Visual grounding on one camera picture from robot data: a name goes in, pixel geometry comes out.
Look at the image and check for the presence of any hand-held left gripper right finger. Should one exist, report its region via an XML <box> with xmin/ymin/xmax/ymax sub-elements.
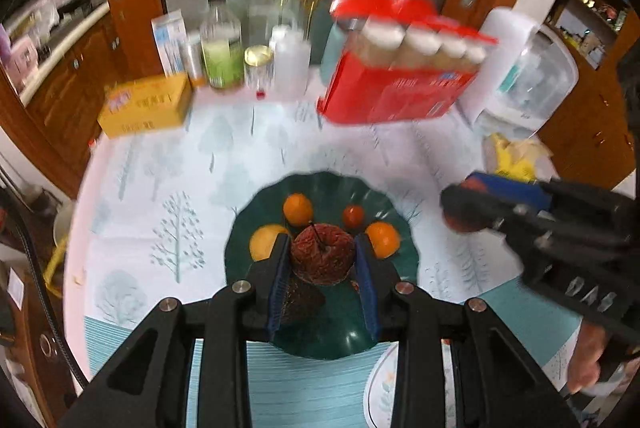
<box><xmin>352</xmin><ymin>233</ymin><xmax>581</xmax><ymax>428</ymax></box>

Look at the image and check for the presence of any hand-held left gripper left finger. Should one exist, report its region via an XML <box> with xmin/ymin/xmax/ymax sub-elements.
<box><xmin>57</xmin><ymin>233</ymin><xmax>293</xmax><ymax>428</ymax></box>

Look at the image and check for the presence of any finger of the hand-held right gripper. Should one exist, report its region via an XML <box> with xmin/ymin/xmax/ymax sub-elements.
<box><xmin>462</xmin><ymin>172</ymin><xmax>556</xmax><ymax>210</ymax></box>
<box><xmin>441</xmin><ymin>185</ymin><xmax>537</xmax><ymax>235</ymax></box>

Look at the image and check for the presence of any dark avocado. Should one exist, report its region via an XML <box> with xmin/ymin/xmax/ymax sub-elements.
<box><xmin>280</xmin><ymin>278</ymin><xmax>326</xmax><ymax>326</ymax></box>

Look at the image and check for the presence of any large yellow orange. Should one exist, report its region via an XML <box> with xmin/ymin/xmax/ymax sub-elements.
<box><xmin>249</xmin><ymin>225</ymin><xmax>291</xmax><ymax>263</ymax></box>

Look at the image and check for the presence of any orange mandarin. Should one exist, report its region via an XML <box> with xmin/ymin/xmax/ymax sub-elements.
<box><xmin>283</xmin><ymin>193</ymin><xmax>314</xmax><ymax>225</ymax></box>
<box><xmin>364</xmin><ymin>221</ymin><xmax>402</xmax><ymax>259</ymax></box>

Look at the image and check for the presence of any dark red wrinkled fruit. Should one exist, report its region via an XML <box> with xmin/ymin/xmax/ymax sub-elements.
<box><xmin>291</xmin><ymin>223</ymin><xmax>357</xmax><ymax>285</ymax></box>

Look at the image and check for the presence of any dark green scalloped plate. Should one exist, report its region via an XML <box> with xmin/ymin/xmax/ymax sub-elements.
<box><xmin>223</xmin><ymin>171</ymin><xmax>420</xmax><ymax>361</ymax></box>

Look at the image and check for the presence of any white round plate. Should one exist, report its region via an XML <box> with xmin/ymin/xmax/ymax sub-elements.
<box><xmin>367</xmin><ymin>339</ymin><xmax>457</xmax><ymax>428</ymax></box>

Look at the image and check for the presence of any person's right hand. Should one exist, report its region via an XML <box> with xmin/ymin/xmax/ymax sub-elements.
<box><xmin>567</xmin><ymin>322</ymin><xmax>605</xmax><ymax>396</ymax></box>

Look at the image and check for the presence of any yellow tissue pack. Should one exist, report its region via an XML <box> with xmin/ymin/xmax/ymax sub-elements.
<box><xmin>482</xmin><ymin>132</ymin><xmax>553</xmax><ymax>181</ymax></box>

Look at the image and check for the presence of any teal striped placemat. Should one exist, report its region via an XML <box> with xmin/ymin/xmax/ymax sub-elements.
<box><xmin>82</xmin><ymin>281</ymin><xmax>586</xmax><ymax>428</ymax></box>

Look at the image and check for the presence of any white sterilizer cabinet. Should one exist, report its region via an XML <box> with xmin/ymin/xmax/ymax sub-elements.
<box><xmin>462</xmin><ymin>7</ymin><xmax>581</xmax><ymax>139</ymax></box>

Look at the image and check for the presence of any red package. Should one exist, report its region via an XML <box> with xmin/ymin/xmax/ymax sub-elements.
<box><xmin>316</xmin><ymin>0</ymin><xmax>501</xmax><ymax>125</ymax></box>

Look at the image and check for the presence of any small jar with gold lid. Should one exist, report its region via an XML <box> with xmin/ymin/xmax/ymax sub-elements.
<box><xmin>244</xmin><ymin>45</ymin><xmax>276</xmax><ymax>92</ymax></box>

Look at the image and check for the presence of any yellow cardboard box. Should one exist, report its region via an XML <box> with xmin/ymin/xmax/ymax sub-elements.
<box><xmin>97</xmin><ymin>73</ymin><xmax>193</xmax><ymax>139</ymax></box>

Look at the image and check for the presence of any white squeeze bottle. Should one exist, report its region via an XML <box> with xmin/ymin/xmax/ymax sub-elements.
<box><xmin>269</xmin><ymin>26</ymin><xmax>311</xmax><ymax>96</ymax></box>

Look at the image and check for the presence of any metal can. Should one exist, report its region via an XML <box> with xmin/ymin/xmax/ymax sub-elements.
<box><xmin>182</xmin><ymin>33</ymin><xmax>207</xmax><ymax>86</ymax></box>

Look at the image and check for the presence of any glass bottle with green label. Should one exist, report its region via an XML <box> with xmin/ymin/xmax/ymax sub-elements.
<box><xmin>200</xmin><ymin>0</ymin><xmax>245</xmax><ymax>90</ymax></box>

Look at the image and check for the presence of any white and blue carton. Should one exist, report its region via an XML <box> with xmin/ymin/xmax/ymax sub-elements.
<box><xmin>151</xmin><ymin>10</ymin><xmax>188</xmax><ymax>76</ymax></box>

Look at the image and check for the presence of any wooden kitchen cabinet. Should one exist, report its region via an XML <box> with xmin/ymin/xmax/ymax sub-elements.
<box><xmin>0</xmin><ymin>6</ymin><xmax>121</xmax><ymax>194</ymax></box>

